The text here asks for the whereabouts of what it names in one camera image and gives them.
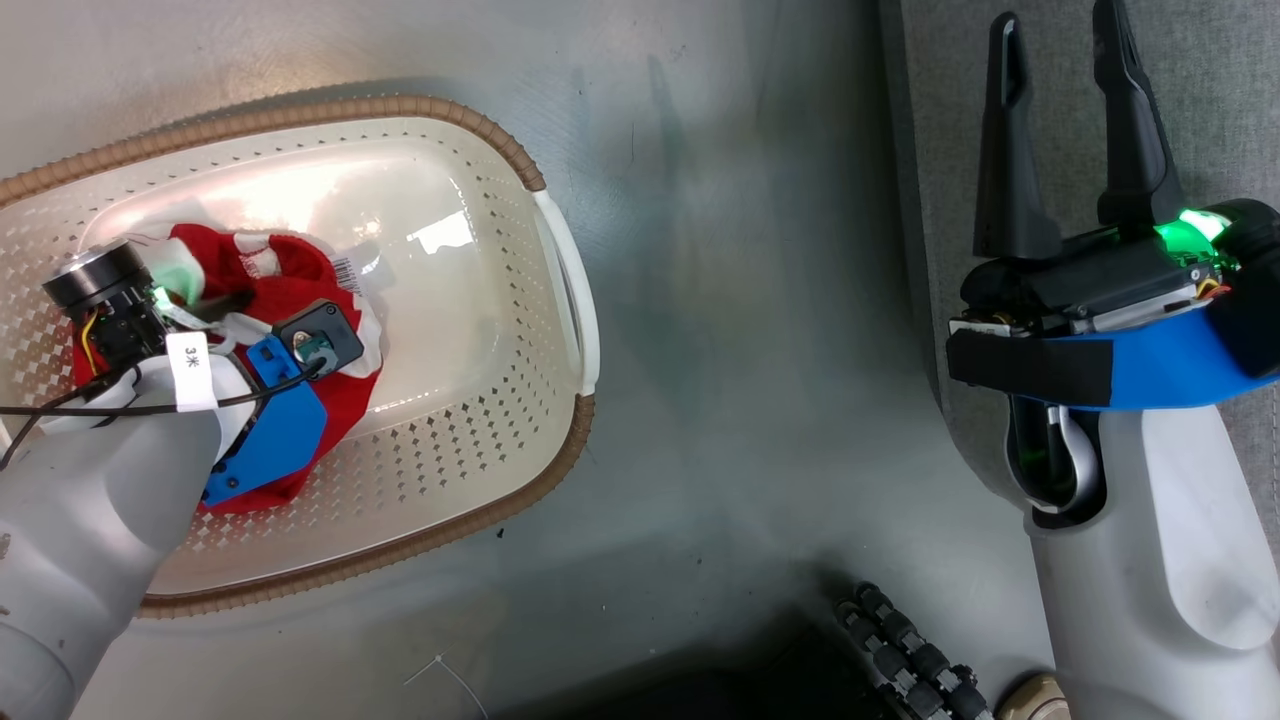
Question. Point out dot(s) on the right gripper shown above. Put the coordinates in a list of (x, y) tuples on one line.
[(1100, 275)]

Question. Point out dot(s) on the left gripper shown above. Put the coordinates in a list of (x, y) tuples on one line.
[(110, 290)]

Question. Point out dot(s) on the red and white garment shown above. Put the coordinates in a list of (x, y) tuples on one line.
[(340, 400)]

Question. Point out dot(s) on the dark robot base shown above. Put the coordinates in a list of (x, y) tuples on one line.
[(750, 690)]

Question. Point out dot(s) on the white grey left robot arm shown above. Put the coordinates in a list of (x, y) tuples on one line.
[(80, 520)]

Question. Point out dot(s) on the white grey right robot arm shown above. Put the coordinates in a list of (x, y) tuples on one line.
[(1160, 560)]

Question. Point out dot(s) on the beige perforated laundry basket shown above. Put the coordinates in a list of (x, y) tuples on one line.
[(450, 300)]

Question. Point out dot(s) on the beige round object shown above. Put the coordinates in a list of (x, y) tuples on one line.
[(1035, 698)]

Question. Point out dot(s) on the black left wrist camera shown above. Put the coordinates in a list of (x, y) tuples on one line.
[(318, 338)]

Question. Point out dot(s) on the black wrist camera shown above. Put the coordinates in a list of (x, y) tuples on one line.
[(318, 338), (1030, 368)]

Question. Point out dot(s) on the blue left camera mount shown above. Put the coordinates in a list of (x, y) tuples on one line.
[(285, 430)]

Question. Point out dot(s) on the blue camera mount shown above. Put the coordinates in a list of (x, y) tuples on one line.
[(285, 430), (1170, 365)]

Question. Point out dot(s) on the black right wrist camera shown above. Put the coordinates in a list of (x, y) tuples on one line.
[(1030, 368)]

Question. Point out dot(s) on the blue right camera mount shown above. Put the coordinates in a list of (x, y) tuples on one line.
[(1170, 365)]

